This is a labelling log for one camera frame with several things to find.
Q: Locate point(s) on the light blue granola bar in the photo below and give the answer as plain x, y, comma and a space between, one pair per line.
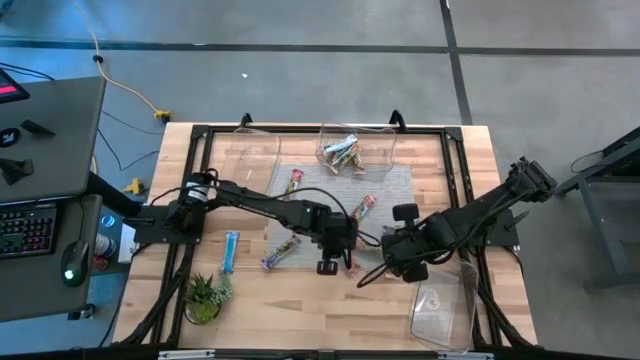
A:
230, 251

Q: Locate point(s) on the white and blue drink can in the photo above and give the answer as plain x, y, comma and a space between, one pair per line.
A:
105, 246

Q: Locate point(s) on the red and blue granola bar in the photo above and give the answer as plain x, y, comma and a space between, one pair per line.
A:
363, 206

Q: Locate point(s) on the grey woven placemat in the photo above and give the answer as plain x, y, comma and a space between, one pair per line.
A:
340, 190

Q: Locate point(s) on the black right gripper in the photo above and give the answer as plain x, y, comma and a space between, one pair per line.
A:
417, 245

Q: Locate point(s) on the black operator monitor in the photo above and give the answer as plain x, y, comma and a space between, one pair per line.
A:
10, 87

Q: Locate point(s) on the white box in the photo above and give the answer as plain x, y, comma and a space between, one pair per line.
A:
127, 245

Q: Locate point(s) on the black computer mouse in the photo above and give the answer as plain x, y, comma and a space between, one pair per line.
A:
75, 262

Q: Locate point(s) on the yellow plug connector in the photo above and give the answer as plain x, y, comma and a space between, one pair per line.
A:
134, 186

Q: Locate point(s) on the black backlit keyboard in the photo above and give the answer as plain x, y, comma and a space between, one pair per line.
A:
27, 230

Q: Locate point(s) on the green succulent plant in pot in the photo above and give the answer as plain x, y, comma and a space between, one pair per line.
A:
205, 300

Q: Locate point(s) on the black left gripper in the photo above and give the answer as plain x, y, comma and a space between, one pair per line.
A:
332, 235

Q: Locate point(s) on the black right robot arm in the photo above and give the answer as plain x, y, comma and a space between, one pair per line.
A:
480, 210

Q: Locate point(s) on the grey operator desk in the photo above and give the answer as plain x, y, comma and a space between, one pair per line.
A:
60, 150

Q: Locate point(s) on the grey metal cart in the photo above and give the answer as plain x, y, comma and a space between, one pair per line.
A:
600, 210

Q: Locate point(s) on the black aluminium table frame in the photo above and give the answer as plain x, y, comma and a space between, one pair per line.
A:
200, 132

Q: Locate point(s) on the clear plastic bin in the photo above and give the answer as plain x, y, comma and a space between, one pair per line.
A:
380, 150
250, 160
445, 310

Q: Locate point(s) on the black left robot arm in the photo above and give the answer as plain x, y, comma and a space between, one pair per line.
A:
260, 204

